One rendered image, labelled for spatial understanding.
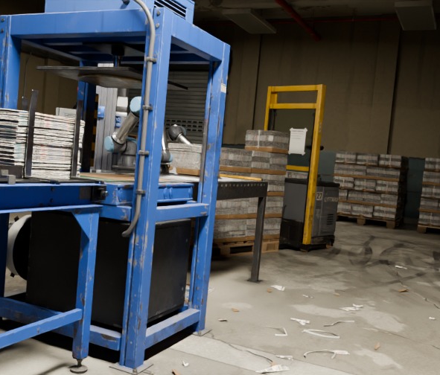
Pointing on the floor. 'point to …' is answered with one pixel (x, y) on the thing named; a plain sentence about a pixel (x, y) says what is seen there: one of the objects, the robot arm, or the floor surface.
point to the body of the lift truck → (297, 206)
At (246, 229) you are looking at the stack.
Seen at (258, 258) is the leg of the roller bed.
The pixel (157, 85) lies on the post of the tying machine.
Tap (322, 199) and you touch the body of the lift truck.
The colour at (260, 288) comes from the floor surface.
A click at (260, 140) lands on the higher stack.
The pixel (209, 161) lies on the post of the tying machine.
